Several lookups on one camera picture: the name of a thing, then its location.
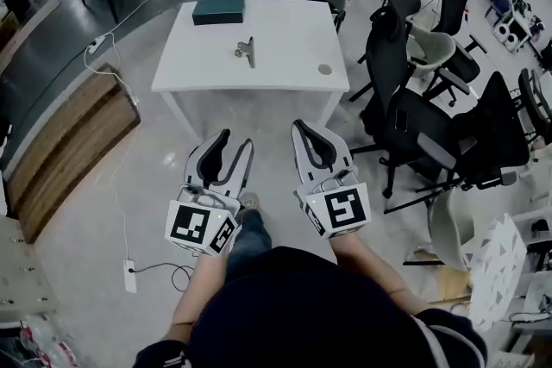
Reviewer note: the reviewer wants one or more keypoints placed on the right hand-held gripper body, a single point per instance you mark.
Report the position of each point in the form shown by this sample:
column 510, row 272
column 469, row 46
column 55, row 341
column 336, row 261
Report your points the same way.
column 345, row 209

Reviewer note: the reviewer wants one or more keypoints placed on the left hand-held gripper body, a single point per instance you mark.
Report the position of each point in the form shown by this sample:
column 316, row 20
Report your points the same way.
column 190, row 224

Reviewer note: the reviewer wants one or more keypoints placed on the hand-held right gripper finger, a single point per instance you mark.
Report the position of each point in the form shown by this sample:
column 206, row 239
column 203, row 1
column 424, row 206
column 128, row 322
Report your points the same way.
column 343, row 155
column 302, row 159

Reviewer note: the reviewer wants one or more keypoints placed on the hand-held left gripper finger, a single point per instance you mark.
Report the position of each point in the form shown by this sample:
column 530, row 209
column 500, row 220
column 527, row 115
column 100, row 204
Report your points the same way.
column 194, row 168
column 241, row 172

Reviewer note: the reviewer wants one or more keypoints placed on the metal binder clip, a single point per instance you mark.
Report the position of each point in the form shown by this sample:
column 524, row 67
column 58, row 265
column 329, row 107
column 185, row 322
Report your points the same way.
column 249, row 51

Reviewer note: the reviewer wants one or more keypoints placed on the person's left forearm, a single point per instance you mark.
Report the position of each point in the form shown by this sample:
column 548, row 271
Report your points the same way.
column 202, row 288

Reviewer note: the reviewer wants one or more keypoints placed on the person's right forearm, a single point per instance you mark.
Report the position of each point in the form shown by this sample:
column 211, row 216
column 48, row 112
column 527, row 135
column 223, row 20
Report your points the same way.
column 366, row 267

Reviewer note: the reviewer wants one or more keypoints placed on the person's shoe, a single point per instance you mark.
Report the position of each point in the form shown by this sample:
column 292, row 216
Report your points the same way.
column 250, row 201

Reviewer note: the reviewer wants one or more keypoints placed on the person's jeans leg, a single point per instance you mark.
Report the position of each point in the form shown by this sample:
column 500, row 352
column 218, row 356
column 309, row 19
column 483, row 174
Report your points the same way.
column 250, row 237

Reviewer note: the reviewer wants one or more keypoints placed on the black phone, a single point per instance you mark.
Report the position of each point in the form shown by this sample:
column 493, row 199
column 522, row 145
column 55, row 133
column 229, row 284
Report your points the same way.
column 401, row 119

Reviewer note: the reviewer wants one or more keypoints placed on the round grey table grommet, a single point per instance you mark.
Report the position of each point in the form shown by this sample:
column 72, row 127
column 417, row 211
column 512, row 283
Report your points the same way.
column 324, row 69

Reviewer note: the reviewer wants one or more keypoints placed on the black office chair with phone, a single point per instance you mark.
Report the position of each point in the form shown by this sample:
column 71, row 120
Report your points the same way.
column 388, row 69

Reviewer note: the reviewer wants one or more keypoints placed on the white shell chair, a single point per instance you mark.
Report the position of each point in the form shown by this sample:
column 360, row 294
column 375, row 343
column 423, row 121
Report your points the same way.
column 450, row 224

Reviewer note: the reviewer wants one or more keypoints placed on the person's dark torso clothing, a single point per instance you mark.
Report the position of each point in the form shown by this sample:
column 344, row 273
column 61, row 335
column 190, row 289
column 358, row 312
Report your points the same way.
column 310, row 314

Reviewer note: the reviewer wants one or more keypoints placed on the wooden platform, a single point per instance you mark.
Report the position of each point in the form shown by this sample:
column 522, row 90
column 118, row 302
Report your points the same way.
column 69, row 142

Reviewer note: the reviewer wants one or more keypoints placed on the light grey shell chair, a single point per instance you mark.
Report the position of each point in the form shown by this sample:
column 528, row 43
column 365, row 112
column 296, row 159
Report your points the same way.
column 431, row 49

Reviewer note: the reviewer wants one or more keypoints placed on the black mesh office chair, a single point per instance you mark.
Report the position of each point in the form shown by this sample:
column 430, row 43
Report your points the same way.
column 491, row 133

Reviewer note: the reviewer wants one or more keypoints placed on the dark green box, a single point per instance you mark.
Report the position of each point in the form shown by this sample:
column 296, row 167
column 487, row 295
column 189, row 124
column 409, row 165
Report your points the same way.
column 217, row 8

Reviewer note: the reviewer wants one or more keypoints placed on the white perforated panel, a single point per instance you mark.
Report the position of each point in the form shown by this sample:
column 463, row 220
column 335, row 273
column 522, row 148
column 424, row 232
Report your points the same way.
column 496, row 271

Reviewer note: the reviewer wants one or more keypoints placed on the white cabinet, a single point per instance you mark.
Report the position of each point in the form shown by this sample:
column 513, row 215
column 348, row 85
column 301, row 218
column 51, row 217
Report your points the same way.
column 23, row 271

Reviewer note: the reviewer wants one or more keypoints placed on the clear plastic bags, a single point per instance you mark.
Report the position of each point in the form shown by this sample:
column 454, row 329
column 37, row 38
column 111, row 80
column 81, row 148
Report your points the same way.
column 43, row 342

